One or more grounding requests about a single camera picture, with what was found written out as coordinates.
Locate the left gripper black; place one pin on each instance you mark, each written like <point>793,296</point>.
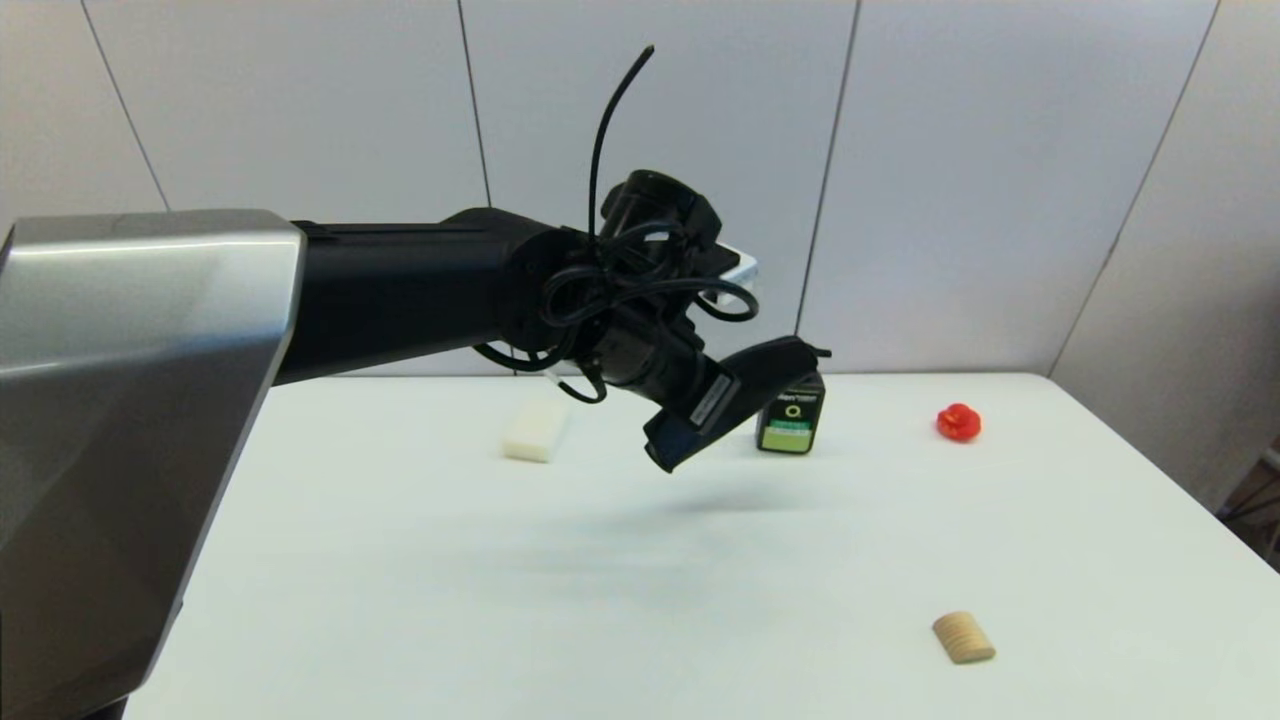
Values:
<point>650,360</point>

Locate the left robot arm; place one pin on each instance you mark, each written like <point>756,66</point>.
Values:
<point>400,290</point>

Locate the white soap bar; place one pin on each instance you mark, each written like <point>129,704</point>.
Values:
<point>530,435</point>

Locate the black green pump bottle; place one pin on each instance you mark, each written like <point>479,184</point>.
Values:
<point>790,432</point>

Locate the red pepper toy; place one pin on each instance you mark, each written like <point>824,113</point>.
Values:
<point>958,425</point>

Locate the wooden half cylinder block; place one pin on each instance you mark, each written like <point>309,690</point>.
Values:
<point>964,638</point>

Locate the dark stand beside table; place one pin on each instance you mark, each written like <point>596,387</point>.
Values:
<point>1258,505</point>

